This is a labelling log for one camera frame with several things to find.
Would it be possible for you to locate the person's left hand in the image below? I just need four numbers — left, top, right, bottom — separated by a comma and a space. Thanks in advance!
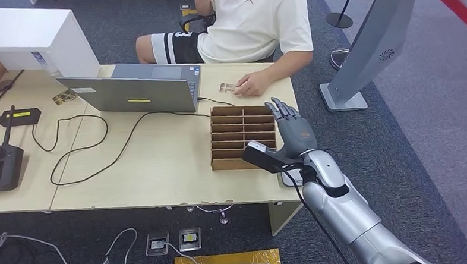
233, 69, 276, 99

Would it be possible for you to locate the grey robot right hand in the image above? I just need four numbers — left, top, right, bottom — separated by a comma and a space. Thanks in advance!
262, 96, 320, 161

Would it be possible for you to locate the ID card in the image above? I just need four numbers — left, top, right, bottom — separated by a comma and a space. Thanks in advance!
219, 82, 239, 95

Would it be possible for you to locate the grey card reader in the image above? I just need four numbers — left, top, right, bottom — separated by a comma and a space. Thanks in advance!
279, 171, 305, 188

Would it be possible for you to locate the person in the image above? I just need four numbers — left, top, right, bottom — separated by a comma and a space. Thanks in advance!
133, 0, 317, 100

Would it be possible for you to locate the cardboard card organiser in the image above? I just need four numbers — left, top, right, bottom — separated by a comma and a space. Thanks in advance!
208, 102, 279, 174

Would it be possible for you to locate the yellow floor tape strip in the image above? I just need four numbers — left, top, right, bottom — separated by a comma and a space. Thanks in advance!
180, 8, 198, 33

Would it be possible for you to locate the black office chair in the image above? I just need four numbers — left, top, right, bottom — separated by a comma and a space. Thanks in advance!
178, 12, 217, 34

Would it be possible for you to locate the floor socket with white plug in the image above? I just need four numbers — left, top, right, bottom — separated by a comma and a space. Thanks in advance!
146, 231, 170, 258

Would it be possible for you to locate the beige desk leg panel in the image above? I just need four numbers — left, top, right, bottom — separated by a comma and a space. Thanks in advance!
266, 200, 304, 238

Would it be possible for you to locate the round stanchion base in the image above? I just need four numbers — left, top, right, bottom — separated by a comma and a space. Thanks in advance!
329, 48, 350, 71

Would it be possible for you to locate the floor socket with yellow label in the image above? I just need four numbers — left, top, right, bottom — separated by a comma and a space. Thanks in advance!
178, 226, 203, 253

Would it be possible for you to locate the grey kiosk stand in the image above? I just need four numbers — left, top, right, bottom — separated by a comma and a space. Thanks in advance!
318, 0, 417, 116

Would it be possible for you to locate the grey laptop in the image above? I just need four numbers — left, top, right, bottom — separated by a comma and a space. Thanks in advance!
55, 59, 202, 116

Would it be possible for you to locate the black adapter with yellow label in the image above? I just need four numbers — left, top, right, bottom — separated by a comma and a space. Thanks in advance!
0, 106, 43, 130

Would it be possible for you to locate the small camouflage patterned item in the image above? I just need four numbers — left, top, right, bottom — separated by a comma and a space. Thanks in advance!
52, 89, 78, 106

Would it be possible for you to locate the white cabinet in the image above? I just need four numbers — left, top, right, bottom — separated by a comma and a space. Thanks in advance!
0, 6, 104, 79

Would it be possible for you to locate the black tripod stand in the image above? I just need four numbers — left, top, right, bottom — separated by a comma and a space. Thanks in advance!
0, 68, 26, 109

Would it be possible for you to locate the looped white floor cable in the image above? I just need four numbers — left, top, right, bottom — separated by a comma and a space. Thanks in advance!
103, 227, 139, 264

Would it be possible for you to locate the white socket cable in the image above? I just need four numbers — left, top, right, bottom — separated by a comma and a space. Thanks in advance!
147, 241, 202, 264

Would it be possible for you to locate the long white floor cable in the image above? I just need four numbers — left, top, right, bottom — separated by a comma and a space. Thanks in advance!
0, 232, 72, 264

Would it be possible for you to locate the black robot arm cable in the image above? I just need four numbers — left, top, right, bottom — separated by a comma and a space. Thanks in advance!
276, 166, 364, 264

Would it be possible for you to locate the black stanchion post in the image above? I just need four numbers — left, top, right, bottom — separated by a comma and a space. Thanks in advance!
325, 0, 355, 30

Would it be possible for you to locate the clear cable loop under desk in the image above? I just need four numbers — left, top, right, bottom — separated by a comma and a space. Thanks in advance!
185, 202, 235, 225

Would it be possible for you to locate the black laptop power cable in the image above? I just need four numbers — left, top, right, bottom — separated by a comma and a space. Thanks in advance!
29, 89, 235, 194

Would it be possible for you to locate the yellow floor tape frame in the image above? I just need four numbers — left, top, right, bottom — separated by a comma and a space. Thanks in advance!
173, 244, 285, 264

